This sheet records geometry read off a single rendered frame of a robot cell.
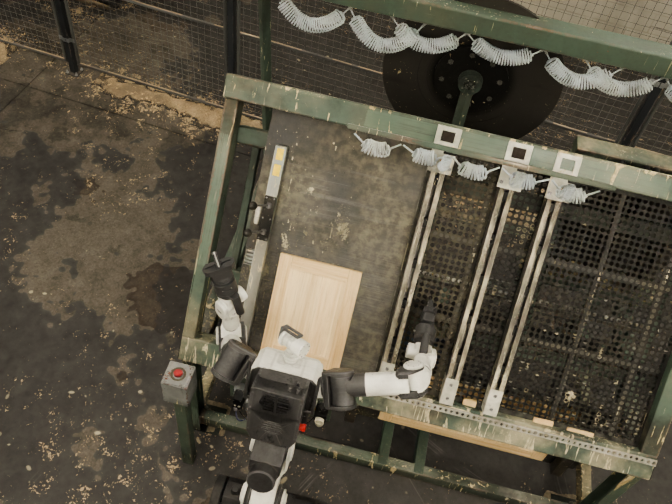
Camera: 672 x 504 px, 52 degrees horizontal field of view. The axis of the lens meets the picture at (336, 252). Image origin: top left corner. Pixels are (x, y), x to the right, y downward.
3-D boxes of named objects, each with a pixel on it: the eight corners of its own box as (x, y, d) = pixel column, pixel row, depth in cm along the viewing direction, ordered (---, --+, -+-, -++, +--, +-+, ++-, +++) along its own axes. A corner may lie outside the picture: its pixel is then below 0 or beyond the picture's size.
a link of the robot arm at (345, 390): (366, 405, 260) (330, 407, 262) (368, 400, 269) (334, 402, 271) (364, 375, 260) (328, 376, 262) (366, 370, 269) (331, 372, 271)
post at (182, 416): (182, 461, 373) (172, 397, 315) (186, 451, 377) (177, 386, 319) (193, 464, 373) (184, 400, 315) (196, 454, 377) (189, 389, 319)
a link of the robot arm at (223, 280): (199, 262, 264) (207, 284, 272) (204, 278, 257) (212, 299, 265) (230, 251, 266) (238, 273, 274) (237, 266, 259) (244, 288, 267)
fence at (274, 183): (236, 345, 321) (234, 348, 317) (277, 144, 299) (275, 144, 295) (247, 348, 321) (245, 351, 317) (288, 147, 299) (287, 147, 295)
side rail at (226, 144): (189, 328, 328) (181, 335, 318) (231, 96, 303) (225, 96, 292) (201, 331, 328) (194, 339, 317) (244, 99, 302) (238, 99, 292)
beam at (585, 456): (184, 351, 331) (176, 359, 321) (188, 328, 328) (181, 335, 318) (642, 468, 319) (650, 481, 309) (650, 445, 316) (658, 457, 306)
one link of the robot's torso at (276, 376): (308, 468, 262) (325, 395, 246) (222, 445, 264) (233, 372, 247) (322, 417, 288) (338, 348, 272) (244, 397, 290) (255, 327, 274)
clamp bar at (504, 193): (434, 395, 316) (435, 418, 293) (506, 139, 288) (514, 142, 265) (455, 400, 315) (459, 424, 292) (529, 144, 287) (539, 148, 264)
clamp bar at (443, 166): (372, 379, 317) (368, 401, 294) (437, 123, 290) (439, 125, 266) (393, 384, 317) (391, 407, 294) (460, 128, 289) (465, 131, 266)
